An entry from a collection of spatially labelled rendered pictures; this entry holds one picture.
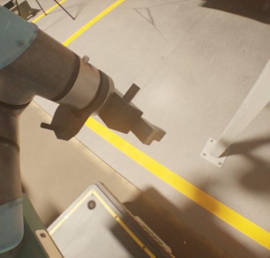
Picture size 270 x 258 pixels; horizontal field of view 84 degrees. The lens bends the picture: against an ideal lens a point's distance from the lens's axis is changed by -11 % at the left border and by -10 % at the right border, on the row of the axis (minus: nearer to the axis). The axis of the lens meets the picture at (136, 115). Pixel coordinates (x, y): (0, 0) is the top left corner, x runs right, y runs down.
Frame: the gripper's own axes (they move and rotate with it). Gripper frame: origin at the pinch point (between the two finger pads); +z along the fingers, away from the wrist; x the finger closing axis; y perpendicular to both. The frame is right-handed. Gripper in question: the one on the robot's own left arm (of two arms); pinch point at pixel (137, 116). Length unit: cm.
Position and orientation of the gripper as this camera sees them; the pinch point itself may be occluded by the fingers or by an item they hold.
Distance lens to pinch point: 39.0
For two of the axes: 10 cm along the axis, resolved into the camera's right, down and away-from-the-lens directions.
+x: -5.9, -5.5, 5.8
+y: 6.1, -7.9, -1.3
